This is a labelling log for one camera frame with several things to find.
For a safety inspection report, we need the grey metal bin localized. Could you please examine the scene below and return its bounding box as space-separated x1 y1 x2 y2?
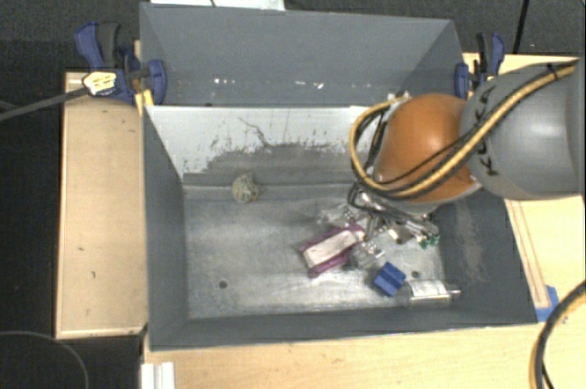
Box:
138 1 539 351

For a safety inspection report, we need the pale wood board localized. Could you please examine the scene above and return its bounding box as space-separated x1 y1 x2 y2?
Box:
54 69 150 340

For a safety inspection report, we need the purple and white packet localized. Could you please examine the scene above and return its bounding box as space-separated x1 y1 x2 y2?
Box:
296 225 367 278

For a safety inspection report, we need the clear plastic wrapper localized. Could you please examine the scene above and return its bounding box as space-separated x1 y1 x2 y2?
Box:
316 202 363 229

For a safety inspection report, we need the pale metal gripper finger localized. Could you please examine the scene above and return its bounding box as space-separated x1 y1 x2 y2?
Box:
353 240 386 272
387 225 414 245

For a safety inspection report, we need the silver metal cylinder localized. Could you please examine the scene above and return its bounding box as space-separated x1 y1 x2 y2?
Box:
396 278 462 308

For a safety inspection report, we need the blue ribbed block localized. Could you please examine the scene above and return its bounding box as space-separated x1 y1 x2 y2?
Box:
371 261 407 298

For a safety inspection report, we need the grey speckled ball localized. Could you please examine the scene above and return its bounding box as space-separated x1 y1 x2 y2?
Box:
230 173 263 205

